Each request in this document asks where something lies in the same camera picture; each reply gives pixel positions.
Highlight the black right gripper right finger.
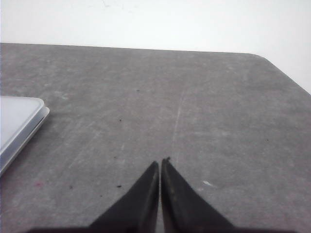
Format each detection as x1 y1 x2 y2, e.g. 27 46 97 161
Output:
161 157 238 233

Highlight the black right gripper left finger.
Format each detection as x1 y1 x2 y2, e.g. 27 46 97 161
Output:
87 161 159 233

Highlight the silver digital kitchen scale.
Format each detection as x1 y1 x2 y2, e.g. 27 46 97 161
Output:
0 96 50 175

